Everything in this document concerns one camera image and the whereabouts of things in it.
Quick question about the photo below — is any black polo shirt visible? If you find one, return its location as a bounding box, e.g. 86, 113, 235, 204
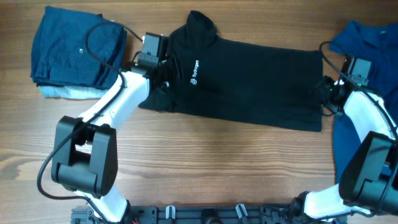
140, 11, 323, 132

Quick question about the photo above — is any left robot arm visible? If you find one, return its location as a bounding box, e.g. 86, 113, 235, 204
51, 33, 168, 223

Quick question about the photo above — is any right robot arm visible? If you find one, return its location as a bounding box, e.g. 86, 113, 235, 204
287, 56, 397, 223

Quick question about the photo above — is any blue polo shirt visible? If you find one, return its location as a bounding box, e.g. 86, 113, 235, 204
333, 21, 397, 183

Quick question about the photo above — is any folded navy blue garment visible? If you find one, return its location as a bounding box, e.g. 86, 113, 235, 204
30, 6, 127, 89

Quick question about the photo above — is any folded light grey garment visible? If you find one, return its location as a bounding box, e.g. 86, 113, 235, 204
39, 86, 108, 100

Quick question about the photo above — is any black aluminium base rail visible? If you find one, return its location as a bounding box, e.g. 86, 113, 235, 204
70, 203, 348, 224

